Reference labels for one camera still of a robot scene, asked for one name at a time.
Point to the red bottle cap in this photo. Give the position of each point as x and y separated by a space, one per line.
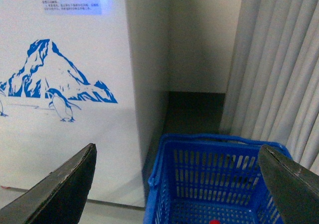
214 222

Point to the white pleated curtain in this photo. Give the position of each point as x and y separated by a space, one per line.
273 88

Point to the blue plastic shopping basket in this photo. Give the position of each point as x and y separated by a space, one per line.
201 178

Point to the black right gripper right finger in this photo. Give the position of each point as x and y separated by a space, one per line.
295 189

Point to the white blue chest freezer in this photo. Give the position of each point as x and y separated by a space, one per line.
66 80

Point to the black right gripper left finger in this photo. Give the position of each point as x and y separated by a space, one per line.
60 197

